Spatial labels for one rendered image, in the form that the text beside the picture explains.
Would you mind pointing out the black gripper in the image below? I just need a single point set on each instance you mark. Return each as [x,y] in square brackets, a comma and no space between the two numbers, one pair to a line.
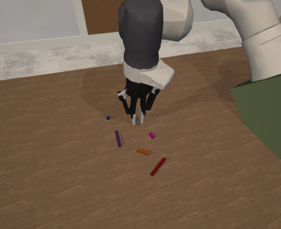
[135,91]

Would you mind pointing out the orange rod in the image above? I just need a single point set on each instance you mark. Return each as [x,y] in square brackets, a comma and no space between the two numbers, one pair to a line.
[142,151]

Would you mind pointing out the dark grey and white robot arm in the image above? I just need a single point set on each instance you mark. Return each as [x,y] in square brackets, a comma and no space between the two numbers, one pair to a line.
[143,24]

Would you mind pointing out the red rod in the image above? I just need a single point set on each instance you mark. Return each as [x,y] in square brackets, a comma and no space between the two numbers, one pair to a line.
[158,166]

